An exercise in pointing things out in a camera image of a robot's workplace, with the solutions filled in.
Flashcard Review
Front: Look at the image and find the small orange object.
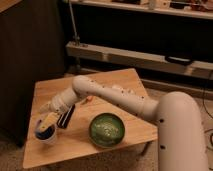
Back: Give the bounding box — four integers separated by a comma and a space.
81, 96, 93, 105

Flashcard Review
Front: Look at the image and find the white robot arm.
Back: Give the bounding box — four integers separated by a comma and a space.
39, 75, 208, 171

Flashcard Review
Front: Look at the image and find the white ceramic cup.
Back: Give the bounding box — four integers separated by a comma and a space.
34, 121, 57, 145

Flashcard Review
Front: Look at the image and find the white yellow sponge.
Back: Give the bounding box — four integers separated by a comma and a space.
39, 112, 59, 132

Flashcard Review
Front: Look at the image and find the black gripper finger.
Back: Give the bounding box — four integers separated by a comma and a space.
57, 106, 75, 129

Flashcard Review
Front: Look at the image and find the upper shelf with clutter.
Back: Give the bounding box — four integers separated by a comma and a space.
62, 0, 213, 20

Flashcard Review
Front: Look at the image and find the dark wooden cabinet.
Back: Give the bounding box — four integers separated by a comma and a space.
0, 0, 65, 146

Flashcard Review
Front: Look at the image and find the metal shelf rail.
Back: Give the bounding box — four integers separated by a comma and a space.
66, 41, 213, 79

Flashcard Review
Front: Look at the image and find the wooden table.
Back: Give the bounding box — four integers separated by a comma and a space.
23, 77, 157, 169

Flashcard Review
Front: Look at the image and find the metal pole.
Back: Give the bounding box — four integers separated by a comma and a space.
68, 0, 80, 46

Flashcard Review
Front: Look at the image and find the black handle on rail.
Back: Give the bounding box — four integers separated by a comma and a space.
164, 56, 194, 66

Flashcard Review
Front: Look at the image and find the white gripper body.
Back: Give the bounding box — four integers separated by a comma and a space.
39, 94, 76, 114

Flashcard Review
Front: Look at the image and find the green bowl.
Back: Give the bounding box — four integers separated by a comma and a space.
88, 113, 125, 148

